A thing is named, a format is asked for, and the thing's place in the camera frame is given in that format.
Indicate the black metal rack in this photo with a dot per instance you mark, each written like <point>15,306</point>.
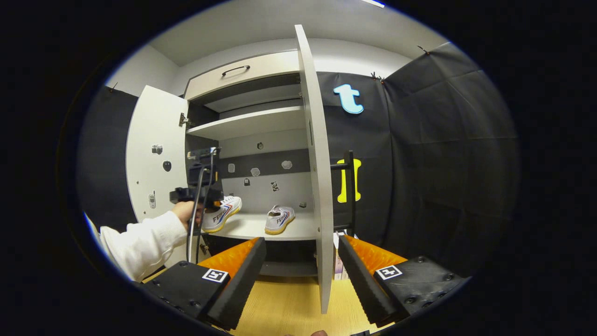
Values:
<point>351,205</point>

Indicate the metal door hinge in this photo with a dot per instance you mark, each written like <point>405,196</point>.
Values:
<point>183,120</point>

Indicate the black backdrop cloth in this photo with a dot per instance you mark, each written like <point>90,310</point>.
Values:
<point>443,154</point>
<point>107,154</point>

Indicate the white door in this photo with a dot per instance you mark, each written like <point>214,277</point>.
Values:
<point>154,126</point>
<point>319,186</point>

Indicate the white cabinet shelf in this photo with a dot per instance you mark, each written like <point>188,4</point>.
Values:
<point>242,123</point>

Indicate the long ceiling light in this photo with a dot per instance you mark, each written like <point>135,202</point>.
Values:
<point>374,3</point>

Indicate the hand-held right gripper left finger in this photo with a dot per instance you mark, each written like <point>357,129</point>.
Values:
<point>242,289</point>

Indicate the white pink box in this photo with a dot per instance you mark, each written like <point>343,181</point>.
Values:
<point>339,266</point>

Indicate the white shoe cabinet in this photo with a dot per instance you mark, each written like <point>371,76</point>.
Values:
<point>252,226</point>

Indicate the white canvas shoe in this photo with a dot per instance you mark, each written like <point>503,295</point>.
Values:
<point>279,219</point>
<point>226,214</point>

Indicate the white cabinet drawer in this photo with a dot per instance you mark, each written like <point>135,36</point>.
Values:
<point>266,72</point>

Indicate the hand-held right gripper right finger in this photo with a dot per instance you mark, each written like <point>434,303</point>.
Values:
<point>361,287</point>

